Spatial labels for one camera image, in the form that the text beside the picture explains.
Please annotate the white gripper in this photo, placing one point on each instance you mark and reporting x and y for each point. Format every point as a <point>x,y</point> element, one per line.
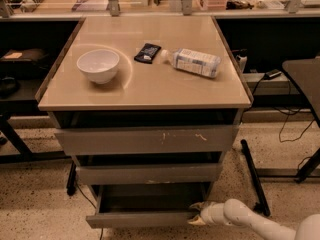
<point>207,214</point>

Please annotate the grey drawer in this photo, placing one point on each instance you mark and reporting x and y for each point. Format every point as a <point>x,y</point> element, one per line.
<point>146,205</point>
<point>149,174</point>
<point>146,140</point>

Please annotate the grey drawer cabinet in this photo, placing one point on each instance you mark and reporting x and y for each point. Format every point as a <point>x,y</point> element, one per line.
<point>146,95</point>

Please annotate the black table leg right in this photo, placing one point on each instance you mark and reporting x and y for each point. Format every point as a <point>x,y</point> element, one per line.
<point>308,170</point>

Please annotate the black table leg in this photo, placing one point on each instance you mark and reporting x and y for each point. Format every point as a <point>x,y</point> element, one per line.
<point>308,170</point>
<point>26,155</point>

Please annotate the clear plastic water bottle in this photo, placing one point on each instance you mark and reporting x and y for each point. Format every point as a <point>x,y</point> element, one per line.
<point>191,61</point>

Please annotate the black power adapter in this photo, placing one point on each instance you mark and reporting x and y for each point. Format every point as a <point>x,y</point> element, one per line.
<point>272,74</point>

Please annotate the black snack packet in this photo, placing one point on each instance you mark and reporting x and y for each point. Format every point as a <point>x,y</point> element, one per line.
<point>147,53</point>

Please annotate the white ceramic bowl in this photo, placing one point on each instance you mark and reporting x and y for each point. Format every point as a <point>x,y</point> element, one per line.
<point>99,66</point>

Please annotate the dark side table top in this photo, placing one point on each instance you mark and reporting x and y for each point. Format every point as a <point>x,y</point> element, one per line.
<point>305,75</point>

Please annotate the black table leg left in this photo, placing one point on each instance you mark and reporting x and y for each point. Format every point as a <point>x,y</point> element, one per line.
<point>26,155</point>

